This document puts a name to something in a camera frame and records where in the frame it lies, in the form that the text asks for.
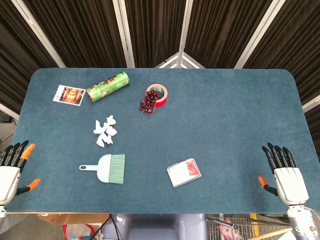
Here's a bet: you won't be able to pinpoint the wooden stick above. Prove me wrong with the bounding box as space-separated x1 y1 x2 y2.
251 226 293 240

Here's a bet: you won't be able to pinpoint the white partition frame foot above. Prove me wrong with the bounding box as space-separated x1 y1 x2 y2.
154 51 206 70

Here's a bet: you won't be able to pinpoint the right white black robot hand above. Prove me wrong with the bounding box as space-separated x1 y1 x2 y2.
258 142 310 207

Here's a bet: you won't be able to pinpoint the white partition frame post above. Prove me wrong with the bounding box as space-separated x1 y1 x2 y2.
177 0 195 69
10 0 67 69
233 0 286 70
111 0 136 69

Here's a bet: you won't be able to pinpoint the red patterned package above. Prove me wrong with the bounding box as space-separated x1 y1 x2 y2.
218 217 241 240

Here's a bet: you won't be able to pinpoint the red gold photo card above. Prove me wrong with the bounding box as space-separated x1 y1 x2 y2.
52 84 87 107

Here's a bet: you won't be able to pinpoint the red white plastic bag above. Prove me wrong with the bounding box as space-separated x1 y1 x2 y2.
62 223 101 240

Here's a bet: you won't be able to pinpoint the clear case with red filling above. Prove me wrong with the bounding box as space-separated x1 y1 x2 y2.
166 157 203 188

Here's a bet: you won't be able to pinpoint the lavender robot torso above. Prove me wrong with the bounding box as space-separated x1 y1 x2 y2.
101 213 209 240

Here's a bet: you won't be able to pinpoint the red adhesive tape roll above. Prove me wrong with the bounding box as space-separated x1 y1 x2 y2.
145 83 169 108

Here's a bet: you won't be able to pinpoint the metal wire cart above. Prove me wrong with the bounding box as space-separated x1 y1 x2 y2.
205 213 294 240

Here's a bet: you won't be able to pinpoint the pale green hand brush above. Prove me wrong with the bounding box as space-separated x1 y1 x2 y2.
79 153 126 185

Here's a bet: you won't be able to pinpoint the black cable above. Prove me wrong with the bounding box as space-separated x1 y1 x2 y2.
108 213 121 240

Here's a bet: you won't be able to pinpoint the blue felt table mat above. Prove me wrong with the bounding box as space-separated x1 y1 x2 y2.
4 67 316 215

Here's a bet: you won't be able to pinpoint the brown cardboard box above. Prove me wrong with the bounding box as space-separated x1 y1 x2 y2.
37 212 111 226

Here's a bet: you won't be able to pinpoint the green cylindrical snack can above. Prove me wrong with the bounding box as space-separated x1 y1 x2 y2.
86 71 131 103

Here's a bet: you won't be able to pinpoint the dark red grape bunch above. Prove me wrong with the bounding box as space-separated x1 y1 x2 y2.
139 90 163 116

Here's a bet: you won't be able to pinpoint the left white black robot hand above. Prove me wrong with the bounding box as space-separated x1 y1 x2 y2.
0 140 41 206

